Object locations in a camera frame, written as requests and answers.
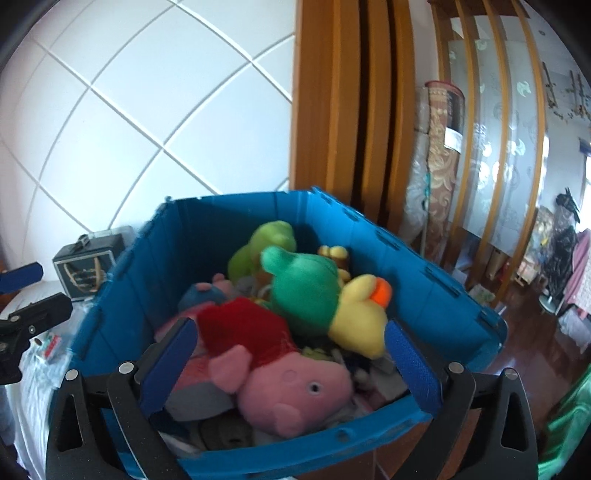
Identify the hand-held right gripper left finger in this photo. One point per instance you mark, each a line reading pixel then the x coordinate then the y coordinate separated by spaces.
pixel 168 364

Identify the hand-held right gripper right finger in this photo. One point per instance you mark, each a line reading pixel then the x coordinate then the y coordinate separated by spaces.
pixel 411 364

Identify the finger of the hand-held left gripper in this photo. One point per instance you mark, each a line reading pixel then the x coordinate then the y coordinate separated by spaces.
pixel 41 311
pixel 21 278

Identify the white paper roll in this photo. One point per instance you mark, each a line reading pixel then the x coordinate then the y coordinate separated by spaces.
pixel 37 345

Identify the medicine box with red label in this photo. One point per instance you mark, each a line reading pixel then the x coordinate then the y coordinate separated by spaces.
pixel 53 346

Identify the blue plastic crate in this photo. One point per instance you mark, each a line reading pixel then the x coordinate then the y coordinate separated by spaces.
pixel 138 258

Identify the pink pig plush red dress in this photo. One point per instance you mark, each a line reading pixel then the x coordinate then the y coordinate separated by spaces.
pixel 286 392

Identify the brown bear plush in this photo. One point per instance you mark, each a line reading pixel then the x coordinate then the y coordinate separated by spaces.
pixel 339 253

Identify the yellow duck plush green hood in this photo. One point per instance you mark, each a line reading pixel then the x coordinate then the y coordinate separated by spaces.
pixel 300 286

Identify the light green frog plush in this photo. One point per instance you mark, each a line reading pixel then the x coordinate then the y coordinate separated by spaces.
pixel 258 249

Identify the desktop with white cover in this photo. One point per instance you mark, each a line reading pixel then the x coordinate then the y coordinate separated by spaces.
pixel 32 406

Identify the blue and pink plush toy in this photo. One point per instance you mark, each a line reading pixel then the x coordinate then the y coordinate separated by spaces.
pixel 198 295

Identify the grey fabric toy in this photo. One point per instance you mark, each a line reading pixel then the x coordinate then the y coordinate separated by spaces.
pixel 221 431

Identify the clear plastic box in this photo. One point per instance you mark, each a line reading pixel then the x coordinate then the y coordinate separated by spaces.
pixel 124 231

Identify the green plastic chair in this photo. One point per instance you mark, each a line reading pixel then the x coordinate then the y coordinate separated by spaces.
pixel 568 429

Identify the plastic wrapped bundle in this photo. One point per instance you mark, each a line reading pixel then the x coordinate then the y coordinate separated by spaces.
pixel 415 184

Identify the pink hanging cloth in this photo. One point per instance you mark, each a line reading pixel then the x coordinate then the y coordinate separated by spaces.
pixel 581 286

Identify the rolled patterned carpet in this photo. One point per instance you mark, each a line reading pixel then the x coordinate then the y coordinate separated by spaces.
pixel 443 161

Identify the frosted glass sliding door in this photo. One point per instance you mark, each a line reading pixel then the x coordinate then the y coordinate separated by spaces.
pixel 498 138

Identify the wooden door frame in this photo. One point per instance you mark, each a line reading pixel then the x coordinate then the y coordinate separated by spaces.
pixel 332 115

